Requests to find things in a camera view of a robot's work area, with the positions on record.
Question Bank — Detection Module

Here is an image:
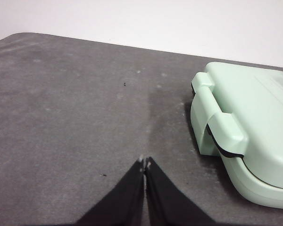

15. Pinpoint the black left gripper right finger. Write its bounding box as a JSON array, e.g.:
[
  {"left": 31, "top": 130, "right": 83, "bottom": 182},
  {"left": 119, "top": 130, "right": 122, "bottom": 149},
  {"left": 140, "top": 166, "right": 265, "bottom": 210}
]
[{"left": 145, "top": 156, "right": 217, "bottom": 226}]

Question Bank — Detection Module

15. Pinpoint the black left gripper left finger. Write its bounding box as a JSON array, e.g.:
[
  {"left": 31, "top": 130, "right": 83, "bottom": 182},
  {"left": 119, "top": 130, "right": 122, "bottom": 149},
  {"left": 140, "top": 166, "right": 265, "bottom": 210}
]
[{"left": 76, "top": 156, "right": 144, "bottom": 226}]

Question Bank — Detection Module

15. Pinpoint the mint green breakfast machine base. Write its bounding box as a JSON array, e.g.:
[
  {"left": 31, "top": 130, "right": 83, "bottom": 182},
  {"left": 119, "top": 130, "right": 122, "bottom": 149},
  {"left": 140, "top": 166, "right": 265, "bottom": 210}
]
[{"left": 190, "top": 82, "right": 283, "bottom": 210}]

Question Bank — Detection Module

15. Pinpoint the mint green griddle cover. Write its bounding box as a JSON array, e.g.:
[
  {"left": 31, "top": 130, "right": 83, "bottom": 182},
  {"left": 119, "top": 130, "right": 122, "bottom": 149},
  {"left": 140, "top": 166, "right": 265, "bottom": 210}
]
[{"left": 191, "top": 61, "right": 283, "bottom": 190}]

